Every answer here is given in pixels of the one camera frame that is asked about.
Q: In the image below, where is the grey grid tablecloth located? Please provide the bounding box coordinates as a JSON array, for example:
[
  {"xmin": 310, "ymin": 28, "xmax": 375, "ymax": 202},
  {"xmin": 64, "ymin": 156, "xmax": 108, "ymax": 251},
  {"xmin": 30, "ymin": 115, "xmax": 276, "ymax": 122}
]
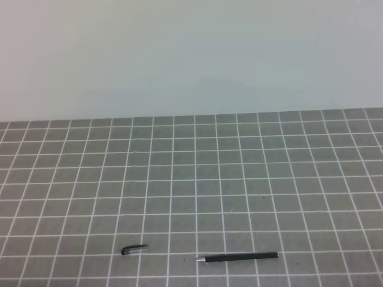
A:
[{"xmin": 1, "ymin": 108, "xmax": 382, "ymax": 286}]

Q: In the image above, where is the black pen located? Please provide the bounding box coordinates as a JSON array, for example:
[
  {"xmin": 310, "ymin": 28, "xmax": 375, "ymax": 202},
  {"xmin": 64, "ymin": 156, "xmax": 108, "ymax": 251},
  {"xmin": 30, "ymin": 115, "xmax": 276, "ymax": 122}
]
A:
[{"xmin": 196, "ymin": 252, "xmax": 279, "ymax": 263}]

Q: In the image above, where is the clear pen cap black clip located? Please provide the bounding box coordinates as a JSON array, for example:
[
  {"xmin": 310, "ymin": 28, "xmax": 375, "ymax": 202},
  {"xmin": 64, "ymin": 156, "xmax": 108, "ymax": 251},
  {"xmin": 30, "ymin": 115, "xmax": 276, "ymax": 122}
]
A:
[{"xmin": 120, "ymin": 244, "xmax": 148, "ymax": 255}]

